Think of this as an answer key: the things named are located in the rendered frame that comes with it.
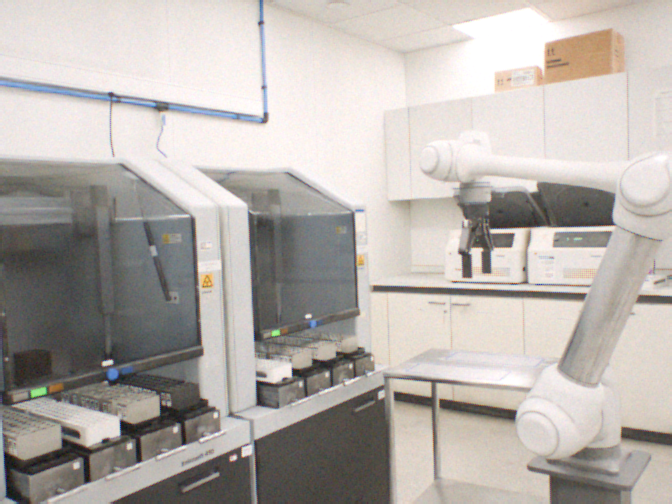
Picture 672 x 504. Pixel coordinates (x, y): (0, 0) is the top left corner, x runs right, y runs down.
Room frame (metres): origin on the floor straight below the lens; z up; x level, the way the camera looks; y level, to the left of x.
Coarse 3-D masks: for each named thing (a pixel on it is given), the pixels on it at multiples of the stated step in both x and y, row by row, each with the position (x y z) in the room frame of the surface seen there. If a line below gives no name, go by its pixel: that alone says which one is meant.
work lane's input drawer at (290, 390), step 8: (296, 376) 2.24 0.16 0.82; (256, 384) 2.19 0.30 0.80; (264, 384) 2.18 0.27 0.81; (272, 384) 2.16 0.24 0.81; (280, 384) 2.14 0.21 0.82; (288, 384) 2.18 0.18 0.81; (296, 384) 2.20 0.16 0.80; (256, 392) 2.19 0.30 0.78; (264, 392) 2.17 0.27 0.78; (272, 392) 2.14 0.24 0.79; (280, 392) 2.13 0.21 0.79; (288, 392) 2.17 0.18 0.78; (296, 392) 2.20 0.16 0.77; (272, 400) 2.14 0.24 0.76; (280, 400) 2.13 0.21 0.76; (288, 400) 2.16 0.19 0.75; (296, 400) 2.16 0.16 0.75; (304, 400) 2.17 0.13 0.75
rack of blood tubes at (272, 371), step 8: (256, 360) 2.31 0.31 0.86; (264, 360) 2.30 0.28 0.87; (272, 360) 2.30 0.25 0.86; (256, 368) 2.21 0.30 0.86; (264, 368) 2.19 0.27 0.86; (272, 368) 2.17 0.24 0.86; (280, 368) 2.19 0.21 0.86; (288, 368) 2.23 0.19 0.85; (256, 376) 2.30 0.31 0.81; (264, 376) 2.29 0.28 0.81; (272, 376) 2.17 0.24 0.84; (280, 376) 2.19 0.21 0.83; (288, 376) 2.22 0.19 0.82
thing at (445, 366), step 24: (408, 360) 2.41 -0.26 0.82; (432, 360) 2.39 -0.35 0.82; (456, 360) 2.37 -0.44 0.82; (480, 360) 2.36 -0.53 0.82; (504, 360) 2.34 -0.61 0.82; (528, 360) 2.33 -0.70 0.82; (552, 360) 2.31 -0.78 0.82; (384, 384) 2.24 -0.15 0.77; (432, 384) 2.59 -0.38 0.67; (456, 384) 2.10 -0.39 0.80; (480, 384) 2.05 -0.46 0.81; (504, 384) 2.01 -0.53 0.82; (528, 384) 2.00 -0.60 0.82; (432, 408) 2.60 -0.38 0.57; (456, 480) 2.55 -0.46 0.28
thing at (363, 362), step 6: (360, 354) 2.56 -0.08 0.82; (366, 354) 2.56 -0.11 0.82; (354, 360) 2.51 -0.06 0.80; (360, 360) 2.52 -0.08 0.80; (366, 360) 2.55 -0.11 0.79; (372, 360) 2.59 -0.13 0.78; (354, 366) 2.50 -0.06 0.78; (360, 366) 2.52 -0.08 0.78; (366, 366) 2.55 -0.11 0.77; (372, 366) 2.59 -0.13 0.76; (354, 372) 2.50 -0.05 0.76; (360, 372) 2.52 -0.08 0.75; (366, 372) 2.54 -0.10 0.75; (372, 372) 2.51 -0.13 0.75; (378, 372) 2.54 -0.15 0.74
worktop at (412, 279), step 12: (396, 276) 4.98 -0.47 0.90; (408, 276) 4.95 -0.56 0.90; (420, 276) 4.91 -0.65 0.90; (432, 276) 4.87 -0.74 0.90; (444, 276) 4.83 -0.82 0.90; (480, 288) 4.18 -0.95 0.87; (492, 288) 4.13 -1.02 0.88; (504, 288) 4.08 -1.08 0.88; (516, 288) 4.03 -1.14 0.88; (528, 288) 3.98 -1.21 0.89; (540, 288) 3.94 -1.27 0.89; (552, 288) 3.89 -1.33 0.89; (564, 288) 3.85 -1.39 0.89; (576, 288) 3.80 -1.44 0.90; (588, 288) 3.76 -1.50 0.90; (660, 288) 3.62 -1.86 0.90
